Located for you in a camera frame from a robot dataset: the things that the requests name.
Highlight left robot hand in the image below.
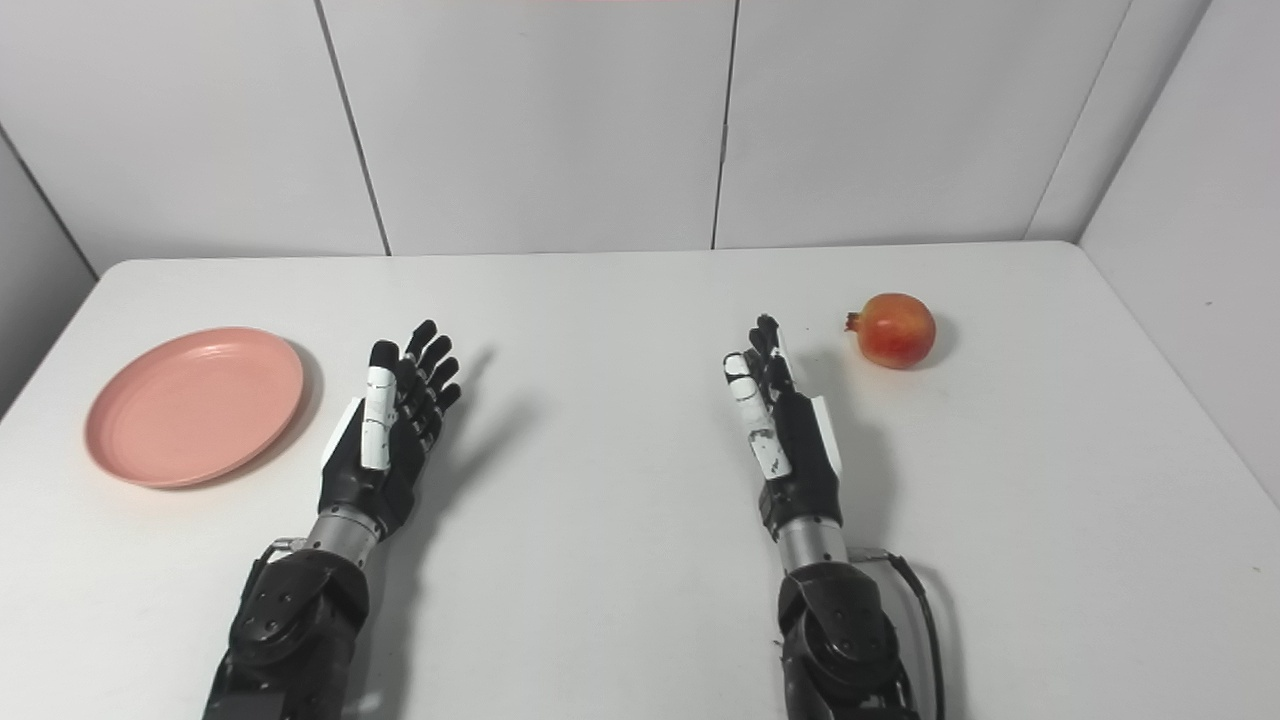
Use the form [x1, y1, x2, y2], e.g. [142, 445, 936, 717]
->
[318, 320, 463, 539]

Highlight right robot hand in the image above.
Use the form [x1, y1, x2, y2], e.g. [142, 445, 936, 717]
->
[723, 314, 847, 542]

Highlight red pomegranate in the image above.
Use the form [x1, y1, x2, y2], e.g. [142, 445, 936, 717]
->
[845, 292, 938, 371]

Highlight pink plate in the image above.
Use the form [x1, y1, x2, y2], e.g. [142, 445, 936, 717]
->
[84, 327, 305, 489]

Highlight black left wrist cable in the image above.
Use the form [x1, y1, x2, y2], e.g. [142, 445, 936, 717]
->
[250, 538, 305, 581]

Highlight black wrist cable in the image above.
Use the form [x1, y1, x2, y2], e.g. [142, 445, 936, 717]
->
[848, 546, 947, 720]
[250, 538, 305, 581]

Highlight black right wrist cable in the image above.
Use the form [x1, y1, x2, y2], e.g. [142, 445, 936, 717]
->
[848, 546, 947, 720]

